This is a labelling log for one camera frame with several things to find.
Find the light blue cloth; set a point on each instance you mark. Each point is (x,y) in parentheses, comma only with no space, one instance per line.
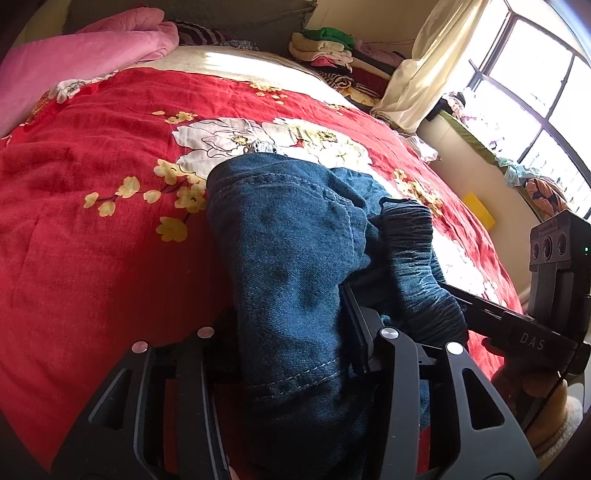
(515,170)

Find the cream curtain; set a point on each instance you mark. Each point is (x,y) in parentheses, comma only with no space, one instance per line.
(425,78)

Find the person's right forearm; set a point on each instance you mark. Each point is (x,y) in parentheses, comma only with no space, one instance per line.
(554,424)

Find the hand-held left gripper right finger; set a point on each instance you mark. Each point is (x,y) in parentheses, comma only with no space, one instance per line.
(362,332)

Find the window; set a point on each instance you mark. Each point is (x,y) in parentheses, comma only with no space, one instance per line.
(521,60)

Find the grey headboard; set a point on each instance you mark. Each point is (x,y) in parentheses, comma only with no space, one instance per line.
(231,18)

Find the blue denim jeans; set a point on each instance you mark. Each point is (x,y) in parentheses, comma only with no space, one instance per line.
(286,258)

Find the cream bedsheet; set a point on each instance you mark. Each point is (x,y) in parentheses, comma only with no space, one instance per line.
(221,57)

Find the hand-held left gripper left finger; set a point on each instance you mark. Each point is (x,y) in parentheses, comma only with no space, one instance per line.
(198,369)

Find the orange patterned cushion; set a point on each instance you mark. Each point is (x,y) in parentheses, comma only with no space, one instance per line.
(547,196)

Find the person's right hand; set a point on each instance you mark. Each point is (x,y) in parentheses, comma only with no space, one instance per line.
(521,374)

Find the yellow paper bag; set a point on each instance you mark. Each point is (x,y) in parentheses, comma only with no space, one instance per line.
(478,210)

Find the striped pillow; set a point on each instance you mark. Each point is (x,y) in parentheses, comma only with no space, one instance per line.
(198,34)

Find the green windowsill cover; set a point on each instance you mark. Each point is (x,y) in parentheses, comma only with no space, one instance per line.
(471,141)

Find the pile of folded clothes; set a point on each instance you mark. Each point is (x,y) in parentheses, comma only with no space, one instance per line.
(332,55)

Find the red floral blanket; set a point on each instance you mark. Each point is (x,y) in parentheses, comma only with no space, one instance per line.
(92,258)

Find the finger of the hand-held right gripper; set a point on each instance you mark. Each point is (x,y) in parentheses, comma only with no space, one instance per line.
(480,311)

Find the pink quilt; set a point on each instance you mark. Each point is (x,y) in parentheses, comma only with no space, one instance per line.
(69,60)

